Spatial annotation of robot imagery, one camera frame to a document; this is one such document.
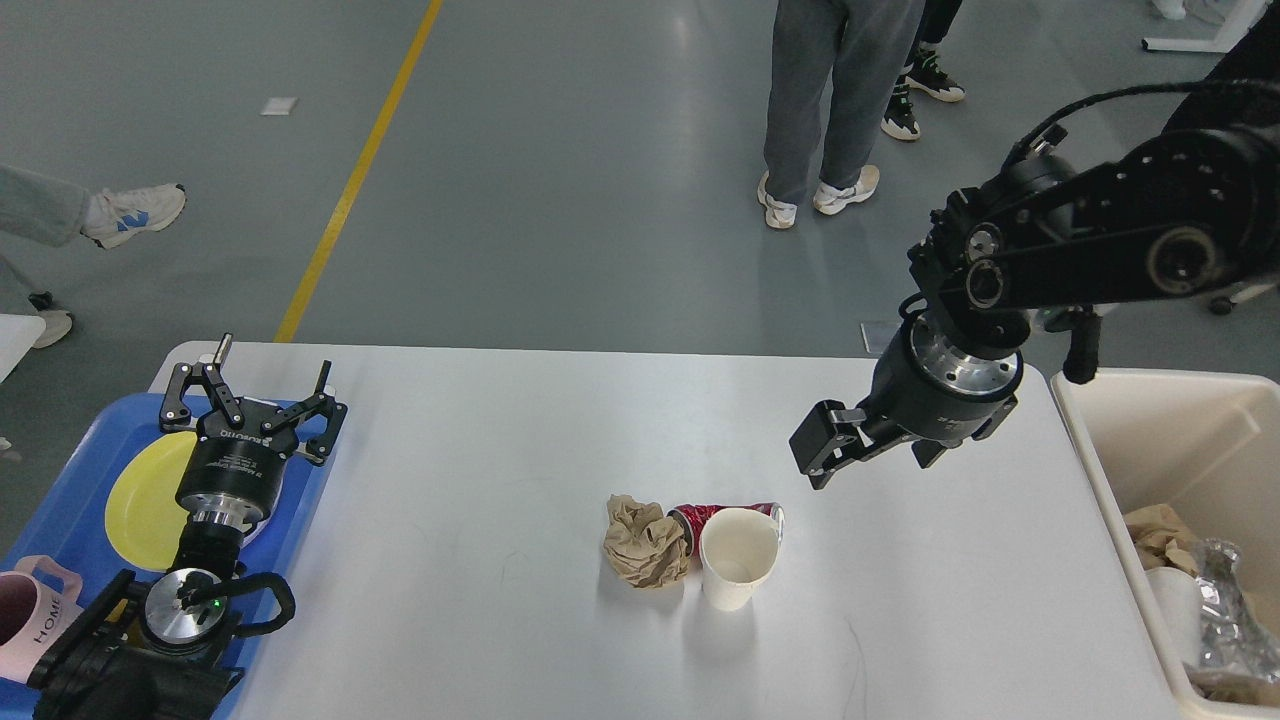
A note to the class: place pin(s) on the yellow plastic plate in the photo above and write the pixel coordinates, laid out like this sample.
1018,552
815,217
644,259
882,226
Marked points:
145,500

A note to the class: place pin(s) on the black office chair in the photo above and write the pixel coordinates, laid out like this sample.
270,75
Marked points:
1256,56

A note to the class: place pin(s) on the person in black sneakers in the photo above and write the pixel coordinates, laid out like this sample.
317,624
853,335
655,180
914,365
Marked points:
922,71

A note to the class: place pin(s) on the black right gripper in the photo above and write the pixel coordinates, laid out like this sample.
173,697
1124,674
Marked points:
925,390

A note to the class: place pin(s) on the person in grey trousers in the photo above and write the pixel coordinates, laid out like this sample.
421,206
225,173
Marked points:
833,67

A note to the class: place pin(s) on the crumpled brown paper ball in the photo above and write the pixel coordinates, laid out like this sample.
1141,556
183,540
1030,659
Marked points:
646,547

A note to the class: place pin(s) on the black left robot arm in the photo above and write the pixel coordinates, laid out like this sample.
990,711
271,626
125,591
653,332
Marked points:
172,639

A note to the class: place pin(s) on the white table corner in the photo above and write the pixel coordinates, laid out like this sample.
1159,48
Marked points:
19,332

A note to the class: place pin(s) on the white paper cup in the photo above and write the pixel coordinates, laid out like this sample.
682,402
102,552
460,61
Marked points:
738,550
1179,600

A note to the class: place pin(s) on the small foil bag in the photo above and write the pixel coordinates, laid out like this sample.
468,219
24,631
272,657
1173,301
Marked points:
1218,560

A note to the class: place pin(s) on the beige plastic bin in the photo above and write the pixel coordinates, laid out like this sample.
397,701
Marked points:
1207,445

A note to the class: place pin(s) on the white blue sneaker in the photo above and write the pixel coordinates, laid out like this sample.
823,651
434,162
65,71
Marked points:
112,218

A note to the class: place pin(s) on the crushed red soda can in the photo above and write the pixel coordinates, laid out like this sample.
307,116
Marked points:
692,517

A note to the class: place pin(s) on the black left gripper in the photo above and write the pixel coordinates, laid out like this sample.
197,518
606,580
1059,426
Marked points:
235,470

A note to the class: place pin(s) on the pink ribbed mug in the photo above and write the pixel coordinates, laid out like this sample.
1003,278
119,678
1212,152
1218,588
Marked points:
39,601

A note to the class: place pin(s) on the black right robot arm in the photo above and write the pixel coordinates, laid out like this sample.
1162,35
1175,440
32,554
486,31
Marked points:
1185,212

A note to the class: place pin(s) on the brown paper wad in foil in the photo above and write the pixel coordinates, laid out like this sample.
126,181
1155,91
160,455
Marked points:
1162,539

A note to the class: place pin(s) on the upright white paper cup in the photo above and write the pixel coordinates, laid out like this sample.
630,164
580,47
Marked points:
738,550

